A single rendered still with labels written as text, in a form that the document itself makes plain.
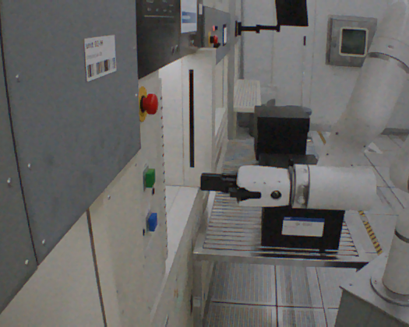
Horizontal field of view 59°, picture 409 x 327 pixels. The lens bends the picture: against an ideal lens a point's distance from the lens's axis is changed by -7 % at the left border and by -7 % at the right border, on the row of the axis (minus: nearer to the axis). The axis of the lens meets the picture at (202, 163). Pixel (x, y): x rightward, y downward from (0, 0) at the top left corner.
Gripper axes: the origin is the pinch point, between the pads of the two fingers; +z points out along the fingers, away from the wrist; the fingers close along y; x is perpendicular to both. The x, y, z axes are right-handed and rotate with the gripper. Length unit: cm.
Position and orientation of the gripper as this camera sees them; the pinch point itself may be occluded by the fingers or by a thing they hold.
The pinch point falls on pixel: (210, 181)
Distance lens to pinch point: 76.1
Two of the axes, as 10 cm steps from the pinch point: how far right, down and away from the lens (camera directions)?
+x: 0.0, -9.3, -3.6
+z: -9.9, -0.5, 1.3
